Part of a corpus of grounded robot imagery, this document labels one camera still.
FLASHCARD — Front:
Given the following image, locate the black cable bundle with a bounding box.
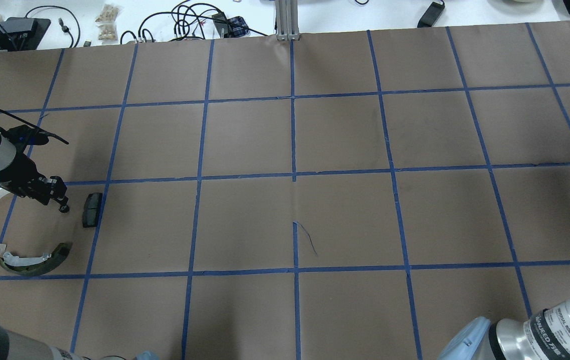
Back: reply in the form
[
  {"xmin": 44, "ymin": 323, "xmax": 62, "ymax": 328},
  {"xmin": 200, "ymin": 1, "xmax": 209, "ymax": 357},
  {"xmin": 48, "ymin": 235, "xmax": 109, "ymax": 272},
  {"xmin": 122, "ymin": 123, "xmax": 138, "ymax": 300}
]
[{"xmin": 120, "ymin": 0, "xmax": 270, "ymax": 45}]

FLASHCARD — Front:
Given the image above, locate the black power adapter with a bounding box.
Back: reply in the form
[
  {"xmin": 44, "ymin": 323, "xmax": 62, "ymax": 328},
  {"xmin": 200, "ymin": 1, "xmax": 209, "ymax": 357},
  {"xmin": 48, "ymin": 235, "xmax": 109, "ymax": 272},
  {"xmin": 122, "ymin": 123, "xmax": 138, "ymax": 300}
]
[{"xmin": 417, "ymin": 0, "xmax": 446, "ymax": 28}]

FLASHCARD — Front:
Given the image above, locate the black brake pad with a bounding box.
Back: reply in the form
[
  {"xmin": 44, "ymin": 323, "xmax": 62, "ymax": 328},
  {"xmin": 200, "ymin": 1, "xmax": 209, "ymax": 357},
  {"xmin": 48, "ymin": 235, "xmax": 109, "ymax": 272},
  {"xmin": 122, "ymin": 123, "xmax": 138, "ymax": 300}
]
[{"xmin": 82, "ymin": 193, "xmax": 103, "ymax": 229}]

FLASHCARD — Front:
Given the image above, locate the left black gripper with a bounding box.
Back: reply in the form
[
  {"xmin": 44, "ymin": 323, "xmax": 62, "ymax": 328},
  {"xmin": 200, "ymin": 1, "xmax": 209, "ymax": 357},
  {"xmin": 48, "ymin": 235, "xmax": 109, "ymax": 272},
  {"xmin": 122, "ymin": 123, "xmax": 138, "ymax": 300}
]
[{"xmin": 0, "ymin": 126, "xmax": 69, "ymax": 206}]

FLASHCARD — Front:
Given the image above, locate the olive brake shoe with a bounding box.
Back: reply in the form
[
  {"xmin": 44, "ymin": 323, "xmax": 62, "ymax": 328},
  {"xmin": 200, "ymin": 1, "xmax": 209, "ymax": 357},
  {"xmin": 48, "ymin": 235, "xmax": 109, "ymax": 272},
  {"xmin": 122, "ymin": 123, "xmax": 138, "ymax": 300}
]
[{"xmin": 0, "ymin": 243, "xmax": 73, "ymax": 277}]

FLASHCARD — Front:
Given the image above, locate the aluminium frame post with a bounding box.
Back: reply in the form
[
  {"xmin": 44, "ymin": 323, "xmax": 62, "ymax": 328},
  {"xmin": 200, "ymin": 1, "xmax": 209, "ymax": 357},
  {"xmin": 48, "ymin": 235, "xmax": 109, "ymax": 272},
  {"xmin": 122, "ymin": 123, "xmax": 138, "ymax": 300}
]
[{"xmin": 275, "ymin": 0, "xmax": 300, "ymax": 41}]

